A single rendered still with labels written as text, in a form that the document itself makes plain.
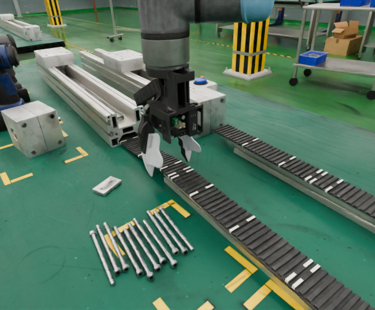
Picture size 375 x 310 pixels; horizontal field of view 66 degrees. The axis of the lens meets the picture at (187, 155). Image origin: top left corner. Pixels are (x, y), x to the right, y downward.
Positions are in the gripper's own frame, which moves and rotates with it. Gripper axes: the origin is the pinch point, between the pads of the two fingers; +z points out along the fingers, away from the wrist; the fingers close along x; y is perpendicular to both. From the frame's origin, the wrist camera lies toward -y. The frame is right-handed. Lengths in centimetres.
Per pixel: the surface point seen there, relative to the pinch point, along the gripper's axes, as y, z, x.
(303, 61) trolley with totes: -158, 51, 280
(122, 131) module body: -18.5, -0.4, -1.6
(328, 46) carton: -239, 70, 467
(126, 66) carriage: -51, -7, 15
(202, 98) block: -11.5, -6.4, 17.7
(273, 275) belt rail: 29.2, 2.2, -2.0
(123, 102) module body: -24.6, -5.1, 2.2
